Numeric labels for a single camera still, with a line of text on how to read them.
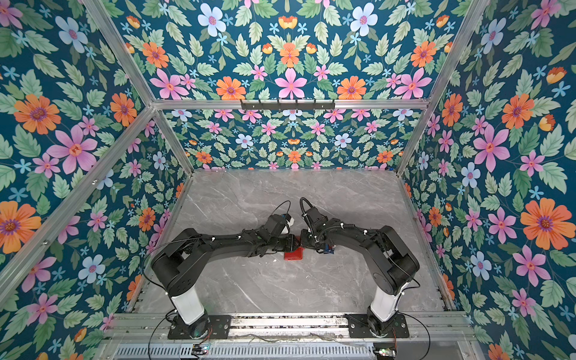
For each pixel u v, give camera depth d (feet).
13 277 1.59
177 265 1.55
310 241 2.67
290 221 2.81
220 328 2.40
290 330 2.42
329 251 2.91
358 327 2.39
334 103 2.96
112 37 2.41
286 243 2.69
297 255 2.89
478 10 2.22
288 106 3.05
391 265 1.55
